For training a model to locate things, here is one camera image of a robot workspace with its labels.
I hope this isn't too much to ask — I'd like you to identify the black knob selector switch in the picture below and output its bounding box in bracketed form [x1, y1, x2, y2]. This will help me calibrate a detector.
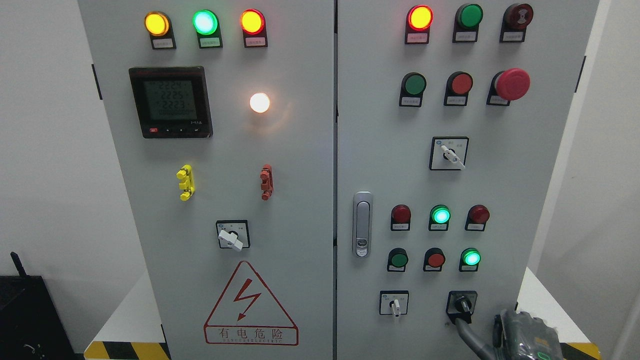
[446, 291, 478, 324]

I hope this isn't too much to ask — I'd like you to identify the red terminal connector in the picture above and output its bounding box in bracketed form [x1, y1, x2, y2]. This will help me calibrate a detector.
[259, 164, 274, 201]

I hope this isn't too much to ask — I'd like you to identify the dark red indicator left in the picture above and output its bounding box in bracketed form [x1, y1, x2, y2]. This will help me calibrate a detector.
[390, 203, 412, 231]

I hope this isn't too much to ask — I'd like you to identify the dark red indicator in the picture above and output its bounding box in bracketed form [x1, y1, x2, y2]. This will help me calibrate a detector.
[465, 203, 490, 231]
[390, 203, 412, 231]

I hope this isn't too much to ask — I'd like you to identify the white lit indicator lamp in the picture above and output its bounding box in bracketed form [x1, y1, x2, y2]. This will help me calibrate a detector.
[249, 92, 271, 114]

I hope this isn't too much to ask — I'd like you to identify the green push button lower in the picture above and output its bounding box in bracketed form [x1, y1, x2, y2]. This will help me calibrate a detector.
[387, 247, 409, 272]

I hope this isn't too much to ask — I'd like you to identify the green push button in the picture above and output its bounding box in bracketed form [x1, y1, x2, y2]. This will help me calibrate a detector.
[387, 247, 409, 272]
[398, 71, 426, 108]

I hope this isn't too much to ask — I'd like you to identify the left grey cabinet door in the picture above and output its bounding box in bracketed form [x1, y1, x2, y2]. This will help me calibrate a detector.
[78, 0, 335, 360]

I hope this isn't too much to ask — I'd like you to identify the grey cabinet door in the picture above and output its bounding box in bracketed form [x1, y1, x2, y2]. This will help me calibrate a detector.
[78, 0, 335, 360]
[335, 0, 599, 360]

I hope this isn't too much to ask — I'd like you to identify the green lit indicator middle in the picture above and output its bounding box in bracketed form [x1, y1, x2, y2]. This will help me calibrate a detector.
[429, 204, 451, 231]

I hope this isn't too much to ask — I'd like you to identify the green push button upper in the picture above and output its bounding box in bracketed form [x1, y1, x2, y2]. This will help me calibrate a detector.
[398, 71, 426, 108]

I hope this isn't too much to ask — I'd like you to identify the yellow terminal connector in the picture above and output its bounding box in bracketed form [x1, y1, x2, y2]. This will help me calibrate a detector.
[176, 164, 195, 202]

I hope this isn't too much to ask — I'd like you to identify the red push button lower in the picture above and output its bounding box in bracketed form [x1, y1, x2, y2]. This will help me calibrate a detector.
[422, 247, 446, 272]

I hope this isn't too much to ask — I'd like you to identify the red push button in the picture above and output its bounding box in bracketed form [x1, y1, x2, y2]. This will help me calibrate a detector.
[422, 247, 446, 272]
[443, 71, 474, 107]

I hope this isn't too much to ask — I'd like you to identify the right grey cabinet door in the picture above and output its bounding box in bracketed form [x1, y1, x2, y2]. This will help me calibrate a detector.
[335, 0, 599, 360]

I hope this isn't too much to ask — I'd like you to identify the red electric hazard warning sticker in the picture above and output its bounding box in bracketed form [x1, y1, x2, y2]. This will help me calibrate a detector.
[203, 260, 298, 346]

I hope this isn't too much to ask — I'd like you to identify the dark red indicator right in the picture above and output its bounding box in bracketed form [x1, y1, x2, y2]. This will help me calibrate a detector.
[465, 203, 490, 231]

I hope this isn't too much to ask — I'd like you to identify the black digital power meter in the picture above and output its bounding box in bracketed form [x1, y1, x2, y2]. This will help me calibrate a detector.
[128, 66, 213, 139]

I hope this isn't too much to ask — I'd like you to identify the green lit button lower right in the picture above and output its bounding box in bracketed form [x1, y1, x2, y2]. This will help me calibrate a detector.
[458, 247, 482, 272]

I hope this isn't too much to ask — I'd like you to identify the red push button upper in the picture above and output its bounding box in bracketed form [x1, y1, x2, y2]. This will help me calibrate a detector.
[443, 71, 474, 107]

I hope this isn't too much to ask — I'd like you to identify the red indicator light top left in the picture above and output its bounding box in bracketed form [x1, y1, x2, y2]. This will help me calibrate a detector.
[240, 8, 268, 48]

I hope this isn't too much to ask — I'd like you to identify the red lit indicator top right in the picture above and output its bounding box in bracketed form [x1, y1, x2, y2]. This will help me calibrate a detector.
[404, 4, 434, 44]

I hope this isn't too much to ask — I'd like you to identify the green indicator light top left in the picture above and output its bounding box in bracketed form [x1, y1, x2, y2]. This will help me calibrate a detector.
[192, 9, 223, 49]

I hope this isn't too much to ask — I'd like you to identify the red emergency stop mushroom button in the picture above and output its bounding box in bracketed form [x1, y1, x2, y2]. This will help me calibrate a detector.
[486, 68, 531, 107]

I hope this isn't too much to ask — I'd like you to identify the green indicator top right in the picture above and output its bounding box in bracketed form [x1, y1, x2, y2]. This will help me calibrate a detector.
[452, 3, 483, 43]

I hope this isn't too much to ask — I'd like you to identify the yellow indicator light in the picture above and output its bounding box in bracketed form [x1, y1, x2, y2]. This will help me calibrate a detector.
[144, 11, 177, 50]

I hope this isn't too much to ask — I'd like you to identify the white platform with hazard stripes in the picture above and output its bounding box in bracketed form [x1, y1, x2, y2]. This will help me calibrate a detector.
[83, 269, 602, 360]

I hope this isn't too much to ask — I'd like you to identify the dark red buzzer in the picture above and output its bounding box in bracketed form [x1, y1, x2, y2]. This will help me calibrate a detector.
[499, 3, 534, 43]

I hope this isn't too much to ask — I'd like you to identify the black box with antenna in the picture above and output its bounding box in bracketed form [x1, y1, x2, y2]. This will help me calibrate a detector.
[0, 251, 76, 360]

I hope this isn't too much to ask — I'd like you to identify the silver door latch handle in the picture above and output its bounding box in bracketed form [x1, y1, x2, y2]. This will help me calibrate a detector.
[352, 191, 373, 258]

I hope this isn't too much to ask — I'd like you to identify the white selector switch left door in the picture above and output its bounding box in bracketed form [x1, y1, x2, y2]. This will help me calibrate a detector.
[215, 219, 251, 252]

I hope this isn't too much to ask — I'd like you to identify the white selector switch upper right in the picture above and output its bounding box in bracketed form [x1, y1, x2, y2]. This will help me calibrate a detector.
[429, 136, 470, 171]

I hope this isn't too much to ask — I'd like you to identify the white selector switch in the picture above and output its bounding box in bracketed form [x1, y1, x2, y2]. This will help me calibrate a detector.
[378, 290, 410, 322]
[429, 136, 470, 171]

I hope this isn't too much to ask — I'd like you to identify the white selector switch lower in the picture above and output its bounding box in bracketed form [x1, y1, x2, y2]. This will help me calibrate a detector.
[378, 290, 410, 322]

